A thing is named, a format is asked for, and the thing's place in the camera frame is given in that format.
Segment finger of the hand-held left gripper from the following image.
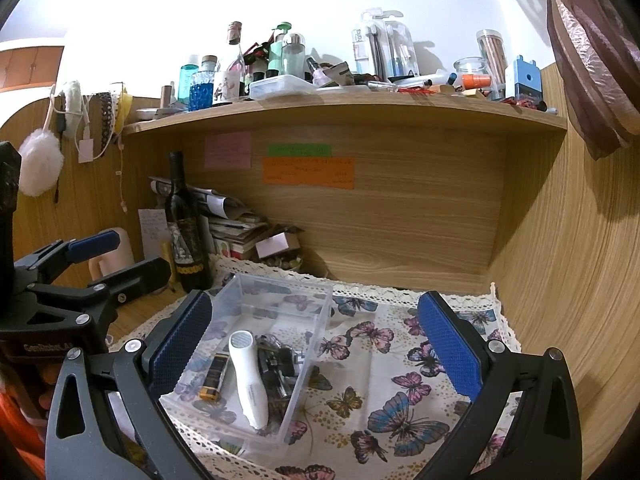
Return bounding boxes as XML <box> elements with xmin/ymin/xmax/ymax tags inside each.
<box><xmin>14</xmin><ymin>231</ymin><xmax>121</xmax><ymax>286</ymax></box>
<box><xmin>27</xmin><ymin>257</ymin><xmax>172</xmax><ymax>331</ymax></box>

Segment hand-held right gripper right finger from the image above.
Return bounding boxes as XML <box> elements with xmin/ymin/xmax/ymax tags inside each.
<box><xmin>416</xmin><ymin>290</ymin><xmax>583</xmax><ymax>480</ymax></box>

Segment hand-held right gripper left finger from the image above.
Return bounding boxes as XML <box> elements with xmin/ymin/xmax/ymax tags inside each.
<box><xmin>44</xmin><ymin>290</ymin><xmax>213</xmax><ymax>480</ymax></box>

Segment black and gold tube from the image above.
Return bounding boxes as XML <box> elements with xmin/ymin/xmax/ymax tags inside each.
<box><xmin>198</xmin><ymin>353</ymin><xmax>231</xmax><ymax>401</ymax></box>

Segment white electric shaver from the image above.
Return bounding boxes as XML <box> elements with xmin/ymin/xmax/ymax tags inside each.
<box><xmin>228</xmin><ymin>330</ymin><xmax>271</xmax><ymax>430</ymax></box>

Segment black metal clips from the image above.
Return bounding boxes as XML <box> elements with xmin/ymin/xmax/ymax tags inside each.
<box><xmin>256</xmin><ymin>335</ymin><xmax>307</xmax><ymax>401</ymax></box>

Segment clear plastic storage box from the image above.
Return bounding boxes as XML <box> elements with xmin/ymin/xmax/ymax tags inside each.
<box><xmin>159</xmin><ymin>272</ymin><xmax>335</xmax><ymax>445</ymax></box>

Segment beige cylinder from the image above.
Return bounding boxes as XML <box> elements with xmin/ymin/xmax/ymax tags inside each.
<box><xmin>89</xmin><ymin>227</ymin><xmax>135</xmax><ymax>281</ymax></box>

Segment white handwritten paper note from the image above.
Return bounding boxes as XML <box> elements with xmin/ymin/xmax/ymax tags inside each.
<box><xmin>137</xmin><ymin>208</ymin><xmax>171</xmax><ymax>261</ymax></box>

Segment butterfly print lace cloth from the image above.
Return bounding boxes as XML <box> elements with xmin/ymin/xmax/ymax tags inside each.
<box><xmin>107</xmin><ymin>255</ymin><xmax>523</xmax><ymax>480</ymax></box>

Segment dark wine bottle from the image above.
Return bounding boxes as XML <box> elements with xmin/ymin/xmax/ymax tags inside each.
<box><xmin>164</xmin><ymin>151</ymin><xmax>213</xmax><ymax>293</ymax></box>

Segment white fluffy puff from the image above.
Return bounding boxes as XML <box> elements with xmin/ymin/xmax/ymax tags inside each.
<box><xmin>18</xmin><ymin>129</ymin><xmax>65</xmax><ymax>197</ymax></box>

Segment pile of papers and booklets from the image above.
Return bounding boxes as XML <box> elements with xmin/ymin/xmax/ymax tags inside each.
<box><xmin>148</xmin><ymin>176</ymin><xmax>273</xmax><ymax>261</ymax></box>

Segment pile of small metal trinkets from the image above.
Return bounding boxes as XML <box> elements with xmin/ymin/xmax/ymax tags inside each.
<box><xmin>260</xmin><ymin>255</ymin><xmax>305</xmax><ymax>272</ymax></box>

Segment hanging headbands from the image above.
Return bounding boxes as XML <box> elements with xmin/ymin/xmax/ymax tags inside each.
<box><xmin>97</xmin><ymin>91</ymin><xmax>119</xmax><ymax>157</ymax></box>

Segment small pale paper box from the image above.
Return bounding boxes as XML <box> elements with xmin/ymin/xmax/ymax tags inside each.
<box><xmin>255</xmin><ymin>232</ymin><xmax>301</xmax><ymax>261</ymax></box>

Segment pink sticky note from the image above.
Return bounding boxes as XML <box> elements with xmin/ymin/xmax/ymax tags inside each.
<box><xmin>204</xmin><ymin>131</ymin><xmax>252</xmax><ymax>169</ymax></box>

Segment blue liquid bottle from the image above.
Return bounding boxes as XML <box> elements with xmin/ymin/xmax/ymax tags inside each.
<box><xmin>189</xmin><ymin>55</ymin><xmax>217</xmax><ymax>111</ymax></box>

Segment orange sticky note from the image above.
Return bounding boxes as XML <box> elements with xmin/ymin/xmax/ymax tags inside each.
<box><xmin>262</xmin><ymin>157</ymin><xmax>356</xmax><ymax>190</ymax></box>

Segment green sticky note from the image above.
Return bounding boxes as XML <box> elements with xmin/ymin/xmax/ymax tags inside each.
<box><xmin>266</xmin><ymin>143</ymin><xmax>333</xmax><ymax>157</ymax></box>

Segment white printed mug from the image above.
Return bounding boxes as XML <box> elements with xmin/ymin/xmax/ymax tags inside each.
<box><xmin>213</xmin><ymin>71</ymin><xmax>241</xmax><ymax>105</ymax></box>

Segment clear lidded plastic container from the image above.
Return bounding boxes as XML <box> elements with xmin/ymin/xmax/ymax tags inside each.
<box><xmin>248</xmin><ymin>74</ymin><xmax>319</xmax><ymax>101</ymax></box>

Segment corked glass bottle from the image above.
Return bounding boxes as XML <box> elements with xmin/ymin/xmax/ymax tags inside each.
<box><xmin>227</xmin><ymin>21</ymin><xmax>247</xmax><ymax>73</ymax></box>

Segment wooden shelf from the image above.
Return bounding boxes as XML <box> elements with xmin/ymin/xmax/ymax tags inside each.
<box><xmin>121</xmin><ymin>85</ymin><xmax>568</xmax><ymax>135</ymax></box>

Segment green capped bottle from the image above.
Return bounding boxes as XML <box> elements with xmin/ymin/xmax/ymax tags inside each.
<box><xmin>270</xmin><ymin>21</ymin><xmax>293</xmax><ymax>78</ymax></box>

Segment clear bottle silver cap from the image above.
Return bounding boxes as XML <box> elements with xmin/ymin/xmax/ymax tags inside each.
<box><xmin>281</xmin><ymin>33</ymin><xmax>307</xmax><ymax>77</ymax></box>

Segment nail polish bottle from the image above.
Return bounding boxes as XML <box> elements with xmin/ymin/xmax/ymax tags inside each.
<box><xmin>306</xmin><ymin>56</ymin><xmax>329</xmax><ymax>87</ymax></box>

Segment glass jar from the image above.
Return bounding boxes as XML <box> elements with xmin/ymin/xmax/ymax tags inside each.
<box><xmin>453</xmin><ymin>56</ymin><xmax>493</xmax><ymax>92</ymax></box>

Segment tall clear stick canister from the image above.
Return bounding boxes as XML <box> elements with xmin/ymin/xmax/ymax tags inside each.
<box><xmin>476</xmin><ymin>29</ymin><xmax>508</xmax><ymax>101</ymax></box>

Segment toothbrush blister packs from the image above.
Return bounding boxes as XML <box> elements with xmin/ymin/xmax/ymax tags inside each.
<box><xmin>351</xmin><ymin>8</ymin><xmax>420</xmax><ymax>78</ymax></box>

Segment white charger with cable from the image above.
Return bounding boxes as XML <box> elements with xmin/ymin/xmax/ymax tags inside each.
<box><xmin>75</xmin><ymin>95</ymin><xmax>97</xmax><ymax>164</ymax></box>

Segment wooden wall cabinet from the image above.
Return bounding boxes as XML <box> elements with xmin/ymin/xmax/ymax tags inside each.
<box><xmin>0</xmin><ymin>46</ymin><xmax>66</xmax><ymax>93</ymax></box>

